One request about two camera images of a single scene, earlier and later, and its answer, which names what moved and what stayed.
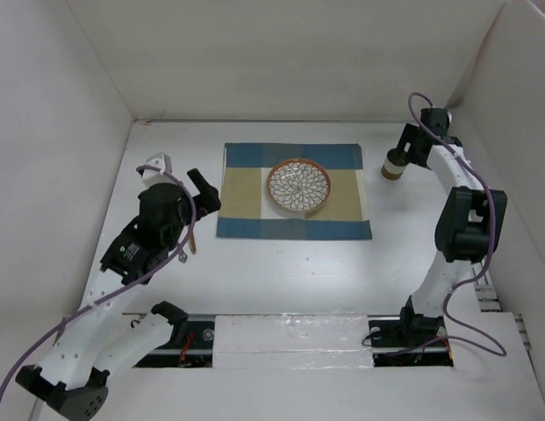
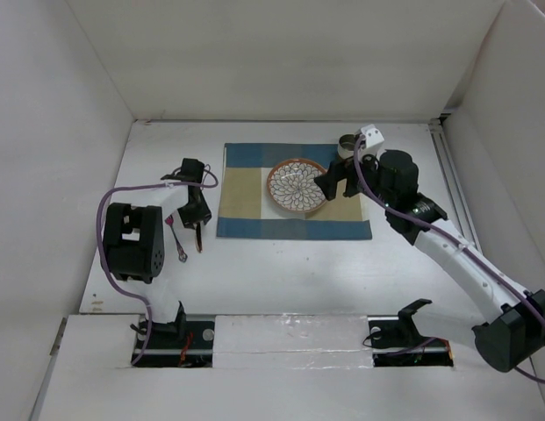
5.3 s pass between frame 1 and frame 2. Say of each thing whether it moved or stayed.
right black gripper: moved
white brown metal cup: moved
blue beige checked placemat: stayed
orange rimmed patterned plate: stayed
